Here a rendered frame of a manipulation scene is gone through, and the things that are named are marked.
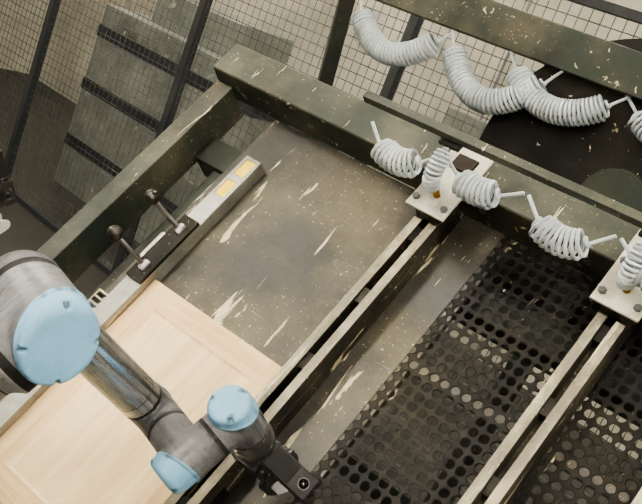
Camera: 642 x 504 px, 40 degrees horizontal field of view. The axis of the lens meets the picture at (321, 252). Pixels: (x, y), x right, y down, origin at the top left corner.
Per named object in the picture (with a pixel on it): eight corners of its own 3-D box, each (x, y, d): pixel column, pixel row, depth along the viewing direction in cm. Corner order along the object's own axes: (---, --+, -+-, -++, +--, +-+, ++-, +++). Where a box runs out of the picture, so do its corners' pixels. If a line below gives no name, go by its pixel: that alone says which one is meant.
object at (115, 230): (138, 273, 206) (100, 232, 200) (150, 262, 207) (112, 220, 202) (144, 275, 203) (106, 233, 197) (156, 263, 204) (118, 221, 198)
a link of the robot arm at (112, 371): (-56, 262, 126) (130, 429, 159) (-35, 297, 118) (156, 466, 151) (8, 209, 128) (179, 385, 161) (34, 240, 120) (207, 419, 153)
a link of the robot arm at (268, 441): (277, 425, 150) (245, 462, 147) (283, 435, 154) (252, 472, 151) (246, 401, 154) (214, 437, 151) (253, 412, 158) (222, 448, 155)
